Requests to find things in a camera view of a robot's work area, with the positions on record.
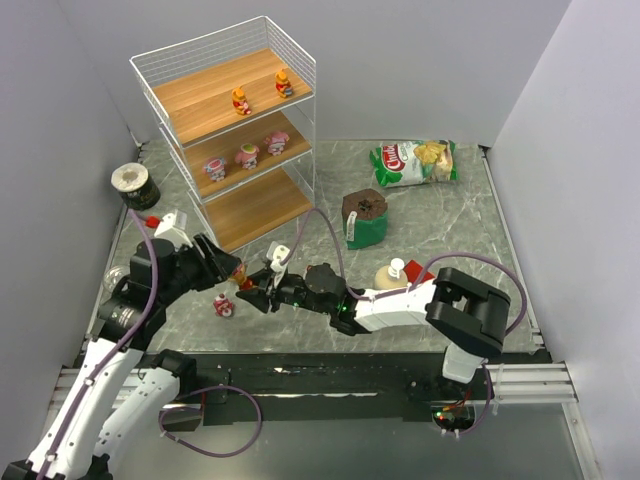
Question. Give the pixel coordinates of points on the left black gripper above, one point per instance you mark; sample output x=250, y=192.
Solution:
x=204, y=258

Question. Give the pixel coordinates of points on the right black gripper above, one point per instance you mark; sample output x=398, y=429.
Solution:
x=272, y=289

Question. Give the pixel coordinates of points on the pink blue bear toy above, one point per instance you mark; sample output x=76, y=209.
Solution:
x=214, y=169

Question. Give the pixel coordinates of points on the pink bear green hat toy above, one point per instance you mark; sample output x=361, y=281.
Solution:
x=247, y=155

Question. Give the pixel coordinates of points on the pink pig purple bow toy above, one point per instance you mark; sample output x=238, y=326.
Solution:
x=276, y=142

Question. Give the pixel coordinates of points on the orange bear red shirt toy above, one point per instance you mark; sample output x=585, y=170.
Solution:
x=240, y=102

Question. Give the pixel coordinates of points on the small orange bear toy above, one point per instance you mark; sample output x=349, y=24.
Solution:
x=283, y=85

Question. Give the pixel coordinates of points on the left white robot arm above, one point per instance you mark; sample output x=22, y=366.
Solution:
x=90, y=433

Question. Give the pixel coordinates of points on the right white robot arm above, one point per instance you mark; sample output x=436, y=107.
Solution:
x=470, y=313

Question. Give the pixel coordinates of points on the pink bear cake toy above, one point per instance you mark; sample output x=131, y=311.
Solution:
x=223, y=306

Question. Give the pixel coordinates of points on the dark can white lid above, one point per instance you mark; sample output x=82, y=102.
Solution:
x=136, y=187

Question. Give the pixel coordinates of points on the silver top drink can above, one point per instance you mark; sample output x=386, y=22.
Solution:
x=113, y=276

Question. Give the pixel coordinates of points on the green wrapped brown roll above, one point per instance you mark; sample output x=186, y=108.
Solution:
x=365, y=218

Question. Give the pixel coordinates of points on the cream plastic cup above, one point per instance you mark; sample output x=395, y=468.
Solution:
x=391, y=276

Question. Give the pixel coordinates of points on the red flat box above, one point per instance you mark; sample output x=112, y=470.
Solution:
x=412, y=269

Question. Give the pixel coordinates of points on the green chips bag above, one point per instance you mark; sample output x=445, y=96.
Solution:
x=411, y=163

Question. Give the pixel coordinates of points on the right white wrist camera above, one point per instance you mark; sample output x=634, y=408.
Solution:
x=277, y=261

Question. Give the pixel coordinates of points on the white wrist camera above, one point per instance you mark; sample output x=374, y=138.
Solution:
x=171, y=227
x=277, y=261

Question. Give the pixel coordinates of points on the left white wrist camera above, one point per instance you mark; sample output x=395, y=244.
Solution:
x=171, y=227

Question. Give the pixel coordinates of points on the white wire wooden shelf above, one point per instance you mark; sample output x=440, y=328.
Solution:
x=188, y=86

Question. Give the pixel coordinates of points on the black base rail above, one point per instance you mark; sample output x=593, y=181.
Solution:
x=312, y=386

